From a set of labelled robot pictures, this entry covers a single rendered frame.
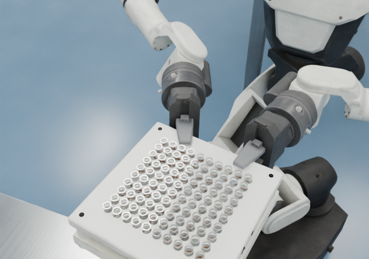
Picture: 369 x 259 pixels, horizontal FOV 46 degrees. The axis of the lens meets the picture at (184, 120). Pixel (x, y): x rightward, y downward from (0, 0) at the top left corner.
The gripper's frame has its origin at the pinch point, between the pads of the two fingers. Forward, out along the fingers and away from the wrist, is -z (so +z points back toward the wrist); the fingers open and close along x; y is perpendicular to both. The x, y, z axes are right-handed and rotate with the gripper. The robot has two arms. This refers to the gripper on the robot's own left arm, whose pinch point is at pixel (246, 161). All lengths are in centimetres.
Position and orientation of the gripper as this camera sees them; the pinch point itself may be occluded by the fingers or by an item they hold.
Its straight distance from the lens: 74.5
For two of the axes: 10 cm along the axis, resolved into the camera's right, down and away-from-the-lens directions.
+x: -0.1, 7.5, 6.6
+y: -7.8, -4.2, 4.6
